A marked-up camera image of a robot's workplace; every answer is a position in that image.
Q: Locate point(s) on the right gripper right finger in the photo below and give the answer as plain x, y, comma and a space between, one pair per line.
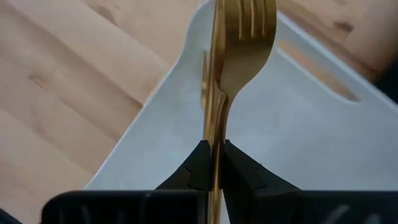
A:
264, 202

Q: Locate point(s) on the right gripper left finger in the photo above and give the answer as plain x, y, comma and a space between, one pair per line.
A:
177, 205

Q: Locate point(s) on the white plastic bin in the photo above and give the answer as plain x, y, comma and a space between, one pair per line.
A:
311, 140

